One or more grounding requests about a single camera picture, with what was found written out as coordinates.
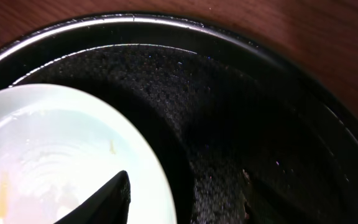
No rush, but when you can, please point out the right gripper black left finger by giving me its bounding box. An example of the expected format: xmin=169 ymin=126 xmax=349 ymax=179
xmin=55 ymin=170 xmax=131 ymax=224

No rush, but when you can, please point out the round black serving tray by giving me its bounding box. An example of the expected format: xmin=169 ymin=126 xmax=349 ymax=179
xmin=0 ymin=12 xmax=358 ymax=223

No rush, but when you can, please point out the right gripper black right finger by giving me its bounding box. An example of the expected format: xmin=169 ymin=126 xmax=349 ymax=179
xmin=242 ymin=169 xmax=310 ymax=224

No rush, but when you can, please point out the mint green plate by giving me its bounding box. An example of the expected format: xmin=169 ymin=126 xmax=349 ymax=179
xmin=0 ymin=84 xmax=177 ymax=223

